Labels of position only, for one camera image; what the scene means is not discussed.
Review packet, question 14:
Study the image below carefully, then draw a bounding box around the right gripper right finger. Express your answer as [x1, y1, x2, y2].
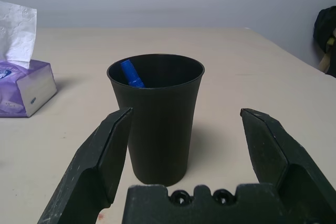
[239, 108, 336, 224]

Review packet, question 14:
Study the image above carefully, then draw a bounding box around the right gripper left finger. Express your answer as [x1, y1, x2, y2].
[36, 106, 134, 224]

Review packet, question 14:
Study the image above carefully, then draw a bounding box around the black plastic cup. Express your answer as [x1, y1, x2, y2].
[106, 54, 205, 186]

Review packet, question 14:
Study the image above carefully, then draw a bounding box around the blue marker pen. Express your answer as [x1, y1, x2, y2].
[120, 60, 145, 89]

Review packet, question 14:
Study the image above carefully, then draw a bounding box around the purple tissue pack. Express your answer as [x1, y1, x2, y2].
[0, 60, 57, 118]

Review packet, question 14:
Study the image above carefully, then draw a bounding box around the black jacket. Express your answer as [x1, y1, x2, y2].
[312, 5, 336, 54]

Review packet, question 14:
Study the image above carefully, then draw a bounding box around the white tissue sheet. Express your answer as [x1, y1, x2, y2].
[0, 0, 37, 70]

